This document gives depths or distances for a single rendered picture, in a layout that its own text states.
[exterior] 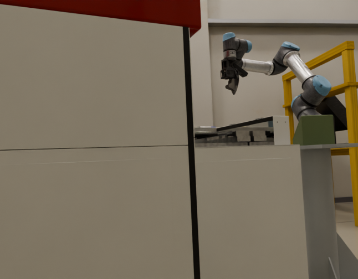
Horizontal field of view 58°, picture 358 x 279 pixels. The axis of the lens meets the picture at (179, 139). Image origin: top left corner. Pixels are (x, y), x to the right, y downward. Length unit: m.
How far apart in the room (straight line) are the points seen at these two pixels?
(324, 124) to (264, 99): 3.29
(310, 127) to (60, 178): 1.39
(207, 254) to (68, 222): 0.60
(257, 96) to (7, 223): 4.55
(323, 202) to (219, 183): 0.76
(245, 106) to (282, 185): 3.63
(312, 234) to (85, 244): 1.33
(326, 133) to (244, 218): 0.79
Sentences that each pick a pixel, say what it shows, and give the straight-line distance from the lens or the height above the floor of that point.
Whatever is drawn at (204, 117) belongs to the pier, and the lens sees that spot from 4.73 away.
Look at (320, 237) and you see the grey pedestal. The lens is 1.98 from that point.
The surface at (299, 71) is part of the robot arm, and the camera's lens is 2.16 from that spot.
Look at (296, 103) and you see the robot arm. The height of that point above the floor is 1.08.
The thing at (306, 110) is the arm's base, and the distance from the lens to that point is 2.02.
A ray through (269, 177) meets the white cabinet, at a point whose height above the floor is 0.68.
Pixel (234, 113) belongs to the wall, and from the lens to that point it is 5.01.
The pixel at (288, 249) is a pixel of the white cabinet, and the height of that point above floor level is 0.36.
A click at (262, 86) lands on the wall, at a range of 5.24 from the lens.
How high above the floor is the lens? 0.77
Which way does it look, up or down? 4 degrees up
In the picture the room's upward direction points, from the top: 3 degrees counter-clockwise
